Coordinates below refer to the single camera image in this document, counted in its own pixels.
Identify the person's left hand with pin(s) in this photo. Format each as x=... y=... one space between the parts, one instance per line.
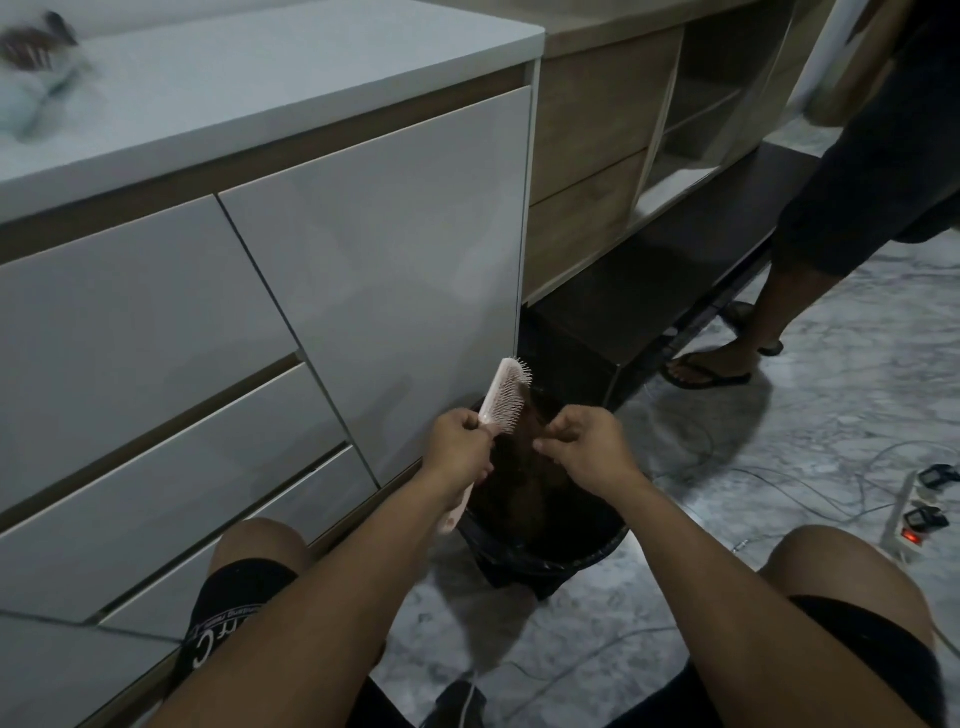
x=450 y=450

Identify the person's right hand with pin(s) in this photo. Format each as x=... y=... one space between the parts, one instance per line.
x=600 y=454

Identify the person's left thumb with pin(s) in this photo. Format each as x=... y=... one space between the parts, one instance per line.
x=472 y=424

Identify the person's right thumb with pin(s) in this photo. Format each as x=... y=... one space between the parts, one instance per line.
x=551 y=448

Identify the pink hairbrush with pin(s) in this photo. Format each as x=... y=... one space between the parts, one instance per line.
x=504 y=394

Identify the person's left forearm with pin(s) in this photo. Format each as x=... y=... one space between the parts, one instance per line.
x=322 y=600

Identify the person's right forearm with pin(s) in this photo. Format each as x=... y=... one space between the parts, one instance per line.
x=735 y=607

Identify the black trash bin with bag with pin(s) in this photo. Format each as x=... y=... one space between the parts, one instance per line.
x=555 y=559

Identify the black flip-flop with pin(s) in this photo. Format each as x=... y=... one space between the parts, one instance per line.
x=769 y=347
x=712 y=379

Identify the narrow white drawer front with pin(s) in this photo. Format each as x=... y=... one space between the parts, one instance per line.
x=315 y=502

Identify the white cabinet door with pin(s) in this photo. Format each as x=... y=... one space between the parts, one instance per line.
x=390 y=262

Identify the white glossy cabinet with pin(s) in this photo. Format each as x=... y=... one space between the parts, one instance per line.
x=390 y=247

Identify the black low bench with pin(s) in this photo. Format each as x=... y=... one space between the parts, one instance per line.
x=660 y=277

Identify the person's left leg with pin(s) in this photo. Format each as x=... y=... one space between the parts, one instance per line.
x=259 y=540

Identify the person's leg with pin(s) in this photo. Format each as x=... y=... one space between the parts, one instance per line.
x=847 y=570
x=259 y=540

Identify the person's black shorts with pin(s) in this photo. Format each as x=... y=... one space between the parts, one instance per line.
x=240 y=607

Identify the wooden shelf unit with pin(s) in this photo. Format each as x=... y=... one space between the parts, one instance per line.
x=592 y=150

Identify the medium white drawer front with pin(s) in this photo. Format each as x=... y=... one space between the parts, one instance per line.
x=172 y=495

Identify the person's right leg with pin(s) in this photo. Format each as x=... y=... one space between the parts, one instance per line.
x=847 y=570

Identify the large white drawer front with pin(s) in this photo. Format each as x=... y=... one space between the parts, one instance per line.
x=127 y=330

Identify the white power strip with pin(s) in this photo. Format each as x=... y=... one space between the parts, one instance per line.
x=904 y=536

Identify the black plug adapter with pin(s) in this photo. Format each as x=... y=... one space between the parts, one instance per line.
x=939 y=476
x=926 y=519

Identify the white countertop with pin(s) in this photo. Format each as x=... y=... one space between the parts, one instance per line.
x=262 y=67

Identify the pale blue container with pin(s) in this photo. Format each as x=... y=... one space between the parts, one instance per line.
x=37 y=97

